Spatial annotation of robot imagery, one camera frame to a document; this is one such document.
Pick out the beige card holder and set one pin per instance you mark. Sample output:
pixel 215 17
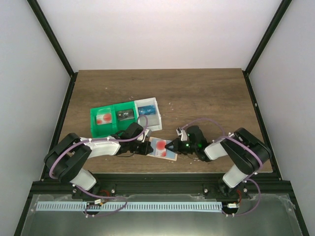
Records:
pixel 175 155

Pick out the left black frame post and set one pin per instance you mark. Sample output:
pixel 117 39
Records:
pixel 50 35

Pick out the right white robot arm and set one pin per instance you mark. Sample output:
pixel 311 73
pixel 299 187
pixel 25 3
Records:
pixel 246 151

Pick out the white plastic bin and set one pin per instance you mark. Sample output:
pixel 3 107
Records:
pixel 154 121

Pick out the right black frame post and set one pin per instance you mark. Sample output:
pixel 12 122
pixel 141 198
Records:
pixel 280 12

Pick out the light blue slotted strip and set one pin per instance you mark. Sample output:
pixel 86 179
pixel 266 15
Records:
pixel 132 206

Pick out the blue vip card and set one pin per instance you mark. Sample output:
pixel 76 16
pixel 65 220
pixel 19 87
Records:
pixel 147 110

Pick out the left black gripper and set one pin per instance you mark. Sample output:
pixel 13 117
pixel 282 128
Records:
pixel 144 151

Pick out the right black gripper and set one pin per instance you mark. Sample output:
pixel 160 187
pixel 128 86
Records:
pixel 177 146

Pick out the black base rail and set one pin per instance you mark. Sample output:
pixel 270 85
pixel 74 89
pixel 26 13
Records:
pixel 192 184

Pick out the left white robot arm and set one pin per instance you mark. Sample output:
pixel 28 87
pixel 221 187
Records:
pixel 66 160

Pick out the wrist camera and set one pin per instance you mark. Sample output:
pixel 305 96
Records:
pixel 182 134
pixel 145 134

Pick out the red white card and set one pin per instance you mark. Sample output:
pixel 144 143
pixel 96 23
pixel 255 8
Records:
pixel 159 149
pixel 103 119

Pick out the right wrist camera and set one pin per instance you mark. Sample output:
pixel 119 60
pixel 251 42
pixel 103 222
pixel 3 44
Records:
pixel 182 134

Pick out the green plastic bin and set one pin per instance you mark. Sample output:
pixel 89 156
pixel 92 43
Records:
pixel 123 125
pixel 99 131

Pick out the black vip card in bin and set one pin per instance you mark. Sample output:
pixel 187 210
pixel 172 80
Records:
pixel 125 114

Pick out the black frame post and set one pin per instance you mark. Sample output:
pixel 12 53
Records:
pixel 50 35
pixel 280 12

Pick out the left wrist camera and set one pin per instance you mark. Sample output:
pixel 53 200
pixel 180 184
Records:
pixel 145 134

